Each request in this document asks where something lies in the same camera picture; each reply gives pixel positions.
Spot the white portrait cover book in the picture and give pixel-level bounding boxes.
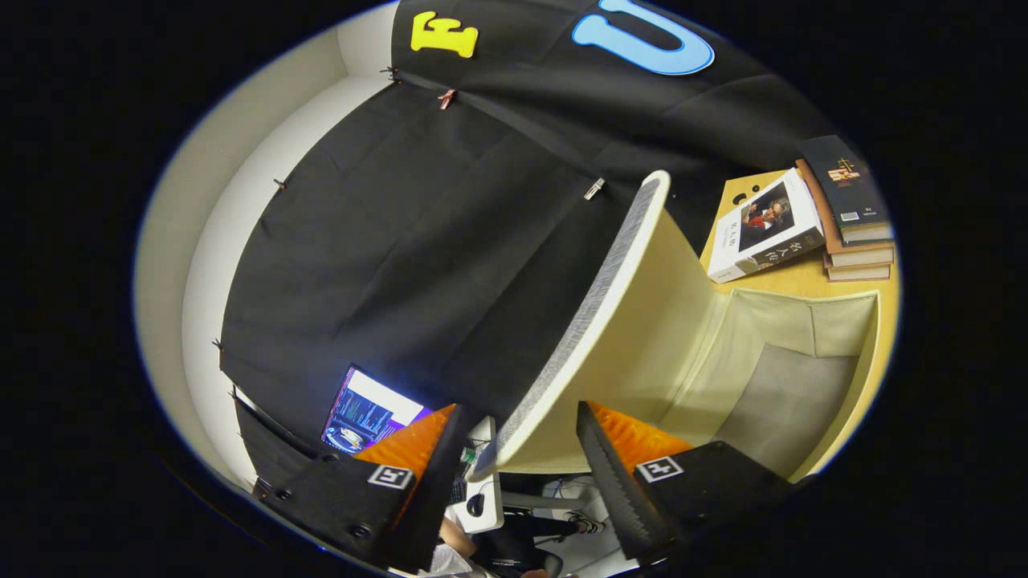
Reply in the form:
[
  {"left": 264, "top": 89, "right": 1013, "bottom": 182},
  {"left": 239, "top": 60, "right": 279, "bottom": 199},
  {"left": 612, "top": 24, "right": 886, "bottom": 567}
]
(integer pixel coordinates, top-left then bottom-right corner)
[{"left": 706, "top": 168, "right": 826, "bottom": 284}]

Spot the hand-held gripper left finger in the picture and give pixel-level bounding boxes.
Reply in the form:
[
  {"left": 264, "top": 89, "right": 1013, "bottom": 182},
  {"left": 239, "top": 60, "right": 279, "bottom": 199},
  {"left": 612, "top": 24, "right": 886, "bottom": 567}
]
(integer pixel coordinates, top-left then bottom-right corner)
[{"left": 254, "top": 403, "right": 472, "bottom": 576}]

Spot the beige storage box grey lid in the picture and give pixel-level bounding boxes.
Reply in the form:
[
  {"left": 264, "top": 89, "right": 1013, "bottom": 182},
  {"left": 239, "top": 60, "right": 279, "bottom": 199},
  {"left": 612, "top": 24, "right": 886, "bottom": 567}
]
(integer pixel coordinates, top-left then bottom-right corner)
[{"left": 470, "top": 169, "right": 883, "bottom": 483}]

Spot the white desk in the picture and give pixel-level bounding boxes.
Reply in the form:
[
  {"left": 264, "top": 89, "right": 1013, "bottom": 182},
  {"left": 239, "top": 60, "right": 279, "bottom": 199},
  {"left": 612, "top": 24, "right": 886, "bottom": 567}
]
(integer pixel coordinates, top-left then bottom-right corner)
[{"left": 451, "top": 416, "right": 506, "bottom": 535}]

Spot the brown cover book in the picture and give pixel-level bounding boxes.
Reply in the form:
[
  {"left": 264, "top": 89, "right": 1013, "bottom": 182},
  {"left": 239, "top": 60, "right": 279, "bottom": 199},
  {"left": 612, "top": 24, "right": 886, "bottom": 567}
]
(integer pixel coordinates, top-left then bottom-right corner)
[
  {"left": 822, "top": 254, "right": 892, "bottom": 283},
  {"left": 794, "top": 159, "right": 895, "bottom": 268}
]

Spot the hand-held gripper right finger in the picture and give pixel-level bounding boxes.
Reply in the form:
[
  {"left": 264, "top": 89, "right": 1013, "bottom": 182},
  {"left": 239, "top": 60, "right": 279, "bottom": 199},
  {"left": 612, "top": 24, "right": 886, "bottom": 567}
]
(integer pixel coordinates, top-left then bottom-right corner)
[{"left": 575, "top": 400, "right": 818, "bottom": 568}]

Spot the lit computer monitor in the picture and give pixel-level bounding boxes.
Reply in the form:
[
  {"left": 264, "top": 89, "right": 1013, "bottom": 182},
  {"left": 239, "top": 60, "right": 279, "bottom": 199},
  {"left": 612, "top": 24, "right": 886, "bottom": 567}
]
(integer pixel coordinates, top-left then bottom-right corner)
[{"left": 320, "top": 364, "right": 434, "bottom": 457}]

